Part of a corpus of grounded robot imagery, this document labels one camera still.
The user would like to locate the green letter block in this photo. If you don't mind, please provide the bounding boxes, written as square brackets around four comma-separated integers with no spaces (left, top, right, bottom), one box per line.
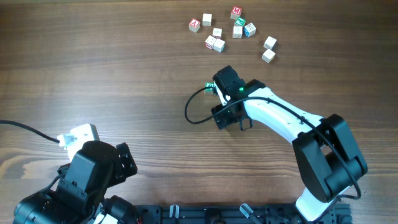
[204,82,216,95]

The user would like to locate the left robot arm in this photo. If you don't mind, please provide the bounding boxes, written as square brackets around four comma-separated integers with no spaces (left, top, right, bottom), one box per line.
[13,141,137,223]

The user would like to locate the white block beside red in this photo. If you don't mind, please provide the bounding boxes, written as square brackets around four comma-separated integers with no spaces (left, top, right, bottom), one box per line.
[213,39,225,53]

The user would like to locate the red edged picture block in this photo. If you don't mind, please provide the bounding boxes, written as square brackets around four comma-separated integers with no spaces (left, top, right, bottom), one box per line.
[205,35,216,50]

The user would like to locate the plain block lower right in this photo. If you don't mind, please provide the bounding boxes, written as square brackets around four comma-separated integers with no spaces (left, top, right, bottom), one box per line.
[262,49,276,63]

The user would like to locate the small white picture block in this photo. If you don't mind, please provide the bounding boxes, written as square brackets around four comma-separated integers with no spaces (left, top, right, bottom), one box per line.
[212,28,223,39]

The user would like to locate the white picture block centre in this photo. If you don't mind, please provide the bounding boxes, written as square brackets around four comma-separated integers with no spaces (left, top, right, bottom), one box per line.
[233,26,243,39]

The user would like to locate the blue edged block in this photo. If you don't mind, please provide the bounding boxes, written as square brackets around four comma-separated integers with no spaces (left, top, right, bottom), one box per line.
[243,22,257,37]

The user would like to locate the plain block upper right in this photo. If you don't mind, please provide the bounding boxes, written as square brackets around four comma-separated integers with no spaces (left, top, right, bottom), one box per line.
[263,36,277,50]

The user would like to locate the green picture block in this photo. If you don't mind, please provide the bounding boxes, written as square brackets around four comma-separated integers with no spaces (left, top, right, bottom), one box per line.
[234,17,246,27]

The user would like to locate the plain wooden block top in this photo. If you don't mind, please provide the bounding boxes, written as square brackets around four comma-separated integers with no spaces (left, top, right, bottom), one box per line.
[202,13,212,26]

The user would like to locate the red letter A block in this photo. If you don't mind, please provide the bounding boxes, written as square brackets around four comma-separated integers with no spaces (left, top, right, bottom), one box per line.
[188,18,201,33]

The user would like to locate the red letter M block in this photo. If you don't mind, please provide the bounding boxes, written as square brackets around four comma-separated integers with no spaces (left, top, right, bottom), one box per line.
[230,6,242,20]

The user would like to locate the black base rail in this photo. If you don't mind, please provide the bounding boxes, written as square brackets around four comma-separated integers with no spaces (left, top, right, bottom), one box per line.
[137,203,353,224]

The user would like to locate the left camera cable black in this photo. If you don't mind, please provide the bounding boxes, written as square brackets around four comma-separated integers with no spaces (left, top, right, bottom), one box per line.
[0,120,60,143]

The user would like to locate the camera cable black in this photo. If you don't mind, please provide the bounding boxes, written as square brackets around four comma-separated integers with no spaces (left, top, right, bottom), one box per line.
[0,120,60,143]
[184,86,362,218]

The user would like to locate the right camera cable black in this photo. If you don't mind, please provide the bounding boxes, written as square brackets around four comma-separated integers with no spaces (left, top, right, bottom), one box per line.
[184,86,362,218]

